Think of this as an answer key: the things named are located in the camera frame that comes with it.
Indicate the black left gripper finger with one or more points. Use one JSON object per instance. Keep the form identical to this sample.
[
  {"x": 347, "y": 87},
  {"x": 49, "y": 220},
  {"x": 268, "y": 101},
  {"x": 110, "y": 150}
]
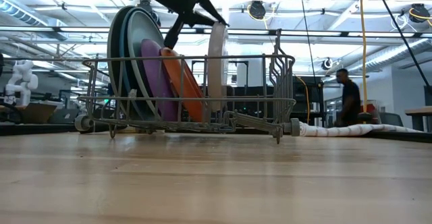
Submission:
[
  {"x": 173, "y": 31},
  {"x": 209, "y": 15}
]

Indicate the large light teal plate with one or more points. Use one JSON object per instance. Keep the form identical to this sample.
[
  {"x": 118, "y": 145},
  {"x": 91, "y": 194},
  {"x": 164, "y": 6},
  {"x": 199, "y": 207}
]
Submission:
[{"x": 141, "y": 28}]

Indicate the small purple plate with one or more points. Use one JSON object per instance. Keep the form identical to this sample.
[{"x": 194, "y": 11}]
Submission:
[{"x": 155, "y": 72}]

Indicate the small beige plate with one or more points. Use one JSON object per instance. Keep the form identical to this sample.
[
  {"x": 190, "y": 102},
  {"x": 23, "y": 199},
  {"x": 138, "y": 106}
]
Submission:
[{"x": 217, "y": 65}]

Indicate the small orange plate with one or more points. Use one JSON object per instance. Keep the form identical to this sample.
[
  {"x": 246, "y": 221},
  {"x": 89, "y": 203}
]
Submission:
[{"x": 184, "y": 82}]

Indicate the large blue plate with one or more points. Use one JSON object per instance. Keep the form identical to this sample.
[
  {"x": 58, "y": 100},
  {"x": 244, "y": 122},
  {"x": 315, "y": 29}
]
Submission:
[{"x": 123, "y": 48}]

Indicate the large grey plate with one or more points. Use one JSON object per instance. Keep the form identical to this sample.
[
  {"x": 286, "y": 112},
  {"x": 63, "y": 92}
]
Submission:
[{"x": 113, "y": 48}]

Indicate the black cabinet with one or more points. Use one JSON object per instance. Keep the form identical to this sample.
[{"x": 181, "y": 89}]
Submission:
[{"x": 300, "y": 99}]

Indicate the cardboard box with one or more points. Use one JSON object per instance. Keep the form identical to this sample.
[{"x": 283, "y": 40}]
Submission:
[{"x": 40, "y": 112}]

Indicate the white robot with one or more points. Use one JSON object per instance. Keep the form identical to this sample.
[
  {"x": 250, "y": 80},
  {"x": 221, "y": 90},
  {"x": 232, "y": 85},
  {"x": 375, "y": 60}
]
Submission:
[{"x": 23, "y": 82}]

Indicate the person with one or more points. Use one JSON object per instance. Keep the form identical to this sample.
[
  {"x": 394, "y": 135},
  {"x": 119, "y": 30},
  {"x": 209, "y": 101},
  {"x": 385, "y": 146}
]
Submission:
[{"x": 349, "y": 99}]

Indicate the white striped towel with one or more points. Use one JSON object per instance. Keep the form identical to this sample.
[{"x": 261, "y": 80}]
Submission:
[{"x": 354, "y": 130}]

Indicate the red object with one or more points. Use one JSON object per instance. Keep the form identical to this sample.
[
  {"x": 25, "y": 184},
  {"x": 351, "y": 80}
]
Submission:
[{"x": 371, "y": 109}]

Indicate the grey chair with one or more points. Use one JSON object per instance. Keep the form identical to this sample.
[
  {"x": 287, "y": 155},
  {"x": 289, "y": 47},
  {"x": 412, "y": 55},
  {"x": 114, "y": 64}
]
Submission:
[{"x": 389, "y": 119}]

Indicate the wooden table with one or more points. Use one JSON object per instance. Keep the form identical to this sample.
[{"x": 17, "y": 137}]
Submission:
[{"x": 418, "y": 111}]

